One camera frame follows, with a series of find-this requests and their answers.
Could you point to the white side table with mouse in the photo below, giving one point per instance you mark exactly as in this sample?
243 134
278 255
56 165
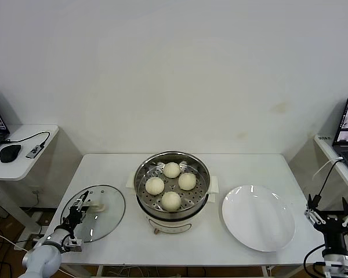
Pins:
32 168

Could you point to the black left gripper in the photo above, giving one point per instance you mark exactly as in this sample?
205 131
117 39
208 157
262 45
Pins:
72 218

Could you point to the round glass pot lid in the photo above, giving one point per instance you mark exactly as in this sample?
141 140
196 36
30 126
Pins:
110 208

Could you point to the grey usb hub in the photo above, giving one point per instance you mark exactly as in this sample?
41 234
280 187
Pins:
34 151

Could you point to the black computer mouse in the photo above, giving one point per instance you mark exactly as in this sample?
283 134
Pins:
9 153

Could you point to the white steamed baozi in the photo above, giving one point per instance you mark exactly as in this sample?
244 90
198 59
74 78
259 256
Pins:
154 186
171 200
171 170
187 181

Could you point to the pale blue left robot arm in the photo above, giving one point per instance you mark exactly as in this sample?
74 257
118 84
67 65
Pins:
43 257

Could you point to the white electric cooker pot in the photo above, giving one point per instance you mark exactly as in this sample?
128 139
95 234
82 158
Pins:
174 226

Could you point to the white round plate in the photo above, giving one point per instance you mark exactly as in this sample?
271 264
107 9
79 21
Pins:
258 220

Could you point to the stainless steel steamer basket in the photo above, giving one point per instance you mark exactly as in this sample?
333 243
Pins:
191 199

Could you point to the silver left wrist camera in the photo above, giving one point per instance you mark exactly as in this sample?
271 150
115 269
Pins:
74 246

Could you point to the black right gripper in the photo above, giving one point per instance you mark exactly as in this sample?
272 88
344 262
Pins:
335 231

